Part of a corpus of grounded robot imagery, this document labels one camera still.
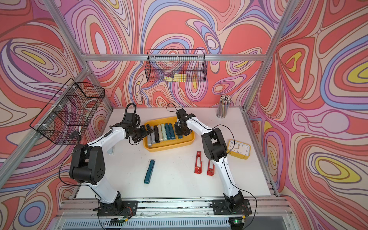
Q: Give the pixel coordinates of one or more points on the pencil holder cup with pencils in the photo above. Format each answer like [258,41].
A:
[224,103]

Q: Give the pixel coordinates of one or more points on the red pliers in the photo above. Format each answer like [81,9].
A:
[210,169]
[198,163]

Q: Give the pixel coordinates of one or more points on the black pruning pliers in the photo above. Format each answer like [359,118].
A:
[156,134]

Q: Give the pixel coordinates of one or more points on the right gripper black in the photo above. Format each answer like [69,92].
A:
[188,131]

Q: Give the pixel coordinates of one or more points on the yellow plastic storage tray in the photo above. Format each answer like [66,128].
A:
[170,144]

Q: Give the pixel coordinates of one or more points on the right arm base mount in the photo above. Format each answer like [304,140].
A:
[222,207]

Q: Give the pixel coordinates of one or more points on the black wire basket left wall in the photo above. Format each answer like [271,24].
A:
[69,112]

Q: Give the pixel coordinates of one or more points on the light green pliers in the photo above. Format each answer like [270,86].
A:
[164,132]

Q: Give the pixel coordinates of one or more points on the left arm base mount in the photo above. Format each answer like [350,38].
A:
[126,208]

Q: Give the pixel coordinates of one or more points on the teal pliers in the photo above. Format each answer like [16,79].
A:
[179,136]
[149,172]
[168,133]
[172,131]

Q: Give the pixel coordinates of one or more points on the black wire basket back wall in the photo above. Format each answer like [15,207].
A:
[176,65]

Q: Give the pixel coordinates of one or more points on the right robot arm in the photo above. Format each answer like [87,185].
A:
[216,151]

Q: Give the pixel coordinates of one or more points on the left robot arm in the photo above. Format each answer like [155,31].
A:
[88,165]

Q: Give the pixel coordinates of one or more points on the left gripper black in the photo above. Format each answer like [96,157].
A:
[144,132]

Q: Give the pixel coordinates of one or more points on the beige pruning pliers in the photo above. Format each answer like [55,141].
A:
[160,133]

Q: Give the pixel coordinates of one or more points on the yellow alarm clock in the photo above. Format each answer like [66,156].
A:
[239,149]

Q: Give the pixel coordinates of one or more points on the black wire basket wall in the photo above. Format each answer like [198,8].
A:
[176,65]
[69,112]

